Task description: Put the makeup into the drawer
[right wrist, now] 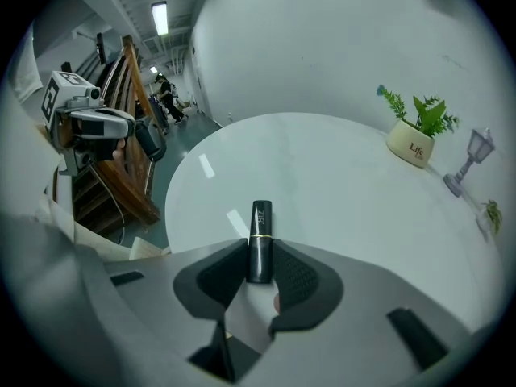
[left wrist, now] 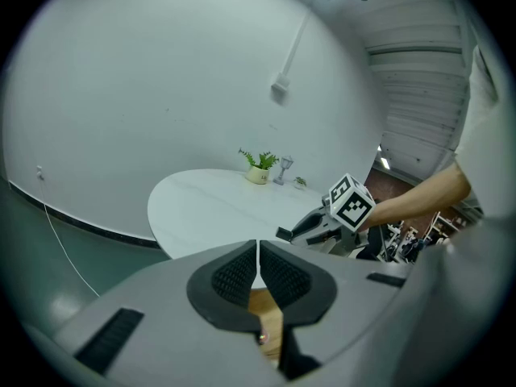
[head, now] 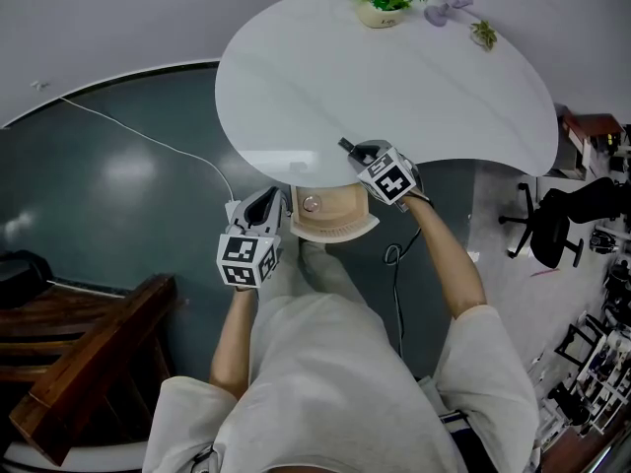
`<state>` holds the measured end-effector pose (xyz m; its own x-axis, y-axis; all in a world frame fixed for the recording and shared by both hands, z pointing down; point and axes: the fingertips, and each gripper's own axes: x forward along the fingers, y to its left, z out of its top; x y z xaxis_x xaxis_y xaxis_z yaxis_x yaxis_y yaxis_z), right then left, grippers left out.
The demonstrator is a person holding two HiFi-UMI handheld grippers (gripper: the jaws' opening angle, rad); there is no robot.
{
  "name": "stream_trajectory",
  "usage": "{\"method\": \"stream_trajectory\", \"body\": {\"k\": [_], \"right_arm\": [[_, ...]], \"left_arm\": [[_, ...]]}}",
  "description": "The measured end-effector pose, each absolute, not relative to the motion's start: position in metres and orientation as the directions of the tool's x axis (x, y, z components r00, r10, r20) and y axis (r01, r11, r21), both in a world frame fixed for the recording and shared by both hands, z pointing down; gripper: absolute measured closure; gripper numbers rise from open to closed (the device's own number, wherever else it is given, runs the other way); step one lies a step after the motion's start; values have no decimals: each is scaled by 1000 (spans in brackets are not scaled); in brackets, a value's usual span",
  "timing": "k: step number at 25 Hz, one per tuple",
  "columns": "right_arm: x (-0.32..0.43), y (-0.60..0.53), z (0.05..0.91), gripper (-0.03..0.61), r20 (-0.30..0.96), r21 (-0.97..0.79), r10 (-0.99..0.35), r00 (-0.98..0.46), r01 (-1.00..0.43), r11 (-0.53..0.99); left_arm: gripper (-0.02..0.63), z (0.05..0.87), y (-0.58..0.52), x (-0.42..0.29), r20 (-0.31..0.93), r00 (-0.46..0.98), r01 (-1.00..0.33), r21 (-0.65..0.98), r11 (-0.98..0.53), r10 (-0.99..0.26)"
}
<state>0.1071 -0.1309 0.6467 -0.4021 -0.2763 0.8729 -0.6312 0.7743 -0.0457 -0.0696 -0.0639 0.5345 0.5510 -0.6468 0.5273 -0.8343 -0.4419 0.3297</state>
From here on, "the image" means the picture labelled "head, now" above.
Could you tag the large wooden drawer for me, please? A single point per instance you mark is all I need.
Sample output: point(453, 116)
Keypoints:
point(340, 215)

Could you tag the round compact mirror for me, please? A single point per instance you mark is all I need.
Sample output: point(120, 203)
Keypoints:
point(311, 204)

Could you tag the green plant in cream pot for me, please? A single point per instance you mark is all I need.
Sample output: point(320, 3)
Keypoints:
point(382, 5)

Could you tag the person's grey trousers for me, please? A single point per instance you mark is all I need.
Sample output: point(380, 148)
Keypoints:
point(320, 274)

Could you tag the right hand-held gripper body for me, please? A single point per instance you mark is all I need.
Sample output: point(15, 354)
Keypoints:
point(392, 180)

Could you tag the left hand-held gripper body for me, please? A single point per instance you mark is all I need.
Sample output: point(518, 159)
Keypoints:
point(246, 261)

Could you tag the tiny potted plant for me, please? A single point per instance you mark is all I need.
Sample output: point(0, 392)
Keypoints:
point(484, 35)

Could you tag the black office chair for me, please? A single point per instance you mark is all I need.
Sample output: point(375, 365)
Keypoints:
point(557, 224)

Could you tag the white kidney-shaped desk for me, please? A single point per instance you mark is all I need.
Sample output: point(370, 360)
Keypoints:
point(370, 91)

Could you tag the person's left forearm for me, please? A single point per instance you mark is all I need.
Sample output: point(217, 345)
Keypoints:
point(234, 343)

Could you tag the small grey lantern lamp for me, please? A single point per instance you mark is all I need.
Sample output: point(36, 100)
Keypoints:
point(446, 5)

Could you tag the black bag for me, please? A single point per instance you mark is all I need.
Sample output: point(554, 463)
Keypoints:
point(22, 274)

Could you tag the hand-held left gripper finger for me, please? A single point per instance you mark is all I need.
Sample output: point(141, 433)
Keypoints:
point(237, 215)
point(278, 212)

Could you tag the white equipment racks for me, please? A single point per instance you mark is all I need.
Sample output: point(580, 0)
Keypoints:
point(591, 377)

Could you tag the white power strip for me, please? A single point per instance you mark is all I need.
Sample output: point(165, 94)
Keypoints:
point(231, 208)

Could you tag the person's right forearm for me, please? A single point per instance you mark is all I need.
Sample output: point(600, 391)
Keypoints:
point(448, 259)

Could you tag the person's grey shirt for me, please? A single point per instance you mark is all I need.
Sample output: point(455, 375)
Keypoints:
point(340, 402)

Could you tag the red-brown cabinet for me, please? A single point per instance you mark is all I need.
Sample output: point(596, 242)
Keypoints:
point(591, 131)

